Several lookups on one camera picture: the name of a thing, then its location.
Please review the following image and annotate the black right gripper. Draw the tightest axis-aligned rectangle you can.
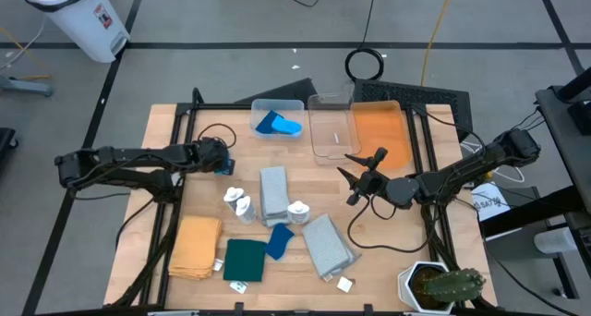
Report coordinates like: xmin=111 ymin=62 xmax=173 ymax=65
xmin=336 ymin=147 xmax=392 ymax=206

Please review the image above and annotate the clear plastic bin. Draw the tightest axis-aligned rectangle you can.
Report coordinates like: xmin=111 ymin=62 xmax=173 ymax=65
xmin=307 ymin=92 xmax=363 ymax=165

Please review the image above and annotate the wide white jar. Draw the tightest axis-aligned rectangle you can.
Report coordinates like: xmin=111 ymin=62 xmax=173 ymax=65
xmin=286 ymin=200 xmax=311 ymax=226

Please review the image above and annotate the grey waffle towel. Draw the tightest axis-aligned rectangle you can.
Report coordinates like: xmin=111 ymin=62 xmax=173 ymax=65
xmin=259 ymin=165 xmax=293 ymax=228
xmin=301 ymin=213 xmax=363 ymax=293

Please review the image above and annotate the yellow waffle towel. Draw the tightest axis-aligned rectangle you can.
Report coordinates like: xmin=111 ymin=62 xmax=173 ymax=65
xmin=168 ymin=214 xmax=225 ymax=281

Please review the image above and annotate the dark green cloth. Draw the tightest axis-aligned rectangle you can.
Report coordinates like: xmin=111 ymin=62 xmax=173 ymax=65
xmin=223 ymin=238 xmax=268 ymax=294

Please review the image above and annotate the orange plastic bin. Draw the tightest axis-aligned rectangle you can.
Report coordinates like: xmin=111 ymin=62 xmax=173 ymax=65
xmin=349 ymin=99 xmax=414 ymax=170

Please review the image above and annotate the frosted white plastic bin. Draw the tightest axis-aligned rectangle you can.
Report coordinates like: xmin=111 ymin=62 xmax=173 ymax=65
xmin=250 ymin=98 xmax=306 ymax=140

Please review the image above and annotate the white hexagonal plant pot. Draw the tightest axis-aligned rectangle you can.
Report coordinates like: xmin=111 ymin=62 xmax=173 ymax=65
xmin=397 ymin=260 xmax=456 ymax=315

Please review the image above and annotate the white printed bag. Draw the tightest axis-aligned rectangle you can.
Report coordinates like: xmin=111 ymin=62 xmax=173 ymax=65
xmin=470 ymin=181 xmax=512 ymax=223

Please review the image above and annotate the green cactus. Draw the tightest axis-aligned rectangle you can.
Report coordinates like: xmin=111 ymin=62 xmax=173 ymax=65
xmin=422 ymin=267 xmax=487 ymax=304

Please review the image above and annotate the white trash can black rim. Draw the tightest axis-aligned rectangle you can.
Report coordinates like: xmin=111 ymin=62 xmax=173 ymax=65
xmin=20 ymin=0 xmax=132 ymax=64

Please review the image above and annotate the grey floor stand foot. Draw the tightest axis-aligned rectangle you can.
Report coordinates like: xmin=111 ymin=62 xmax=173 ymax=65
xmin=0 ymin=74 xmax=54 ymax=98

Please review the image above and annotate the grey cylinder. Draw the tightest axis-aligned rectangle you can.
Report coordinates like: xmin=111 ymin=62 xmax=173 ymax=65
xmin=534 ymin=226 xmax=578 ymax=255

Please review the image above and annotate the black desk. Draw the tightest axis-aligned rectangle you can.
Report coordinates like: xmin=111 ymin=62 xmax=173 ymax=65
xmin=535 ymin=66 xmax=591 ymax=201

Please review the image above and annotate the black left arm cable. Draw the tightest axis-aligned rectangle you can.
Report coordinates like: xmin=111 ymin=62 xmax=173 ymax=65
xmin=197 ymin=123 xmax=237 ymax=151

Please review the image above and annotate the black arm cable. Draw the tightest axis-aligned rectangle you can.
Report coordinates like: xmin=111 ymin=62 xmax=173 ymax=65
xmin=197 ymin=123 xmax=237 ymax=151
xmin=346 ymin=193 xmax=438 ymax=255

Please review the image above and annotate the black aluminium table frame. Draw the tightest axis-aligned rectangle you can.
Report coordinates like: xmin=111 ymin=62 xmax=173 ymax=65
xmin=104 ymin=87 xmax=498 ymax=316

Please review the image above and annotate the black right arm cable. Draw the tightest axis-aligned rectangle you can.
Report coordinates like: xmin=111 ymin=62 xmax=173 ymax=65
xmin=346 ymin=193 xmax=438 ymax=255

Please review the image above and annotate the coiled black cable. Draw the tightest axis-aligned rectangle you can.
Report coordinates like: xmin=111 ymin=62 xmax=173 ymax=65
xmin=344 ymin=0 xmax=386 ymax=82

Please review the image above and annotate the thin yellow cable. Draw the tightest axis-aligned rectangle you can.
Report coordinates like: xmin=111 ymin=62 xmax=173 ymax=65
xmin=419 ymin=0 xmax=456 ymax=87

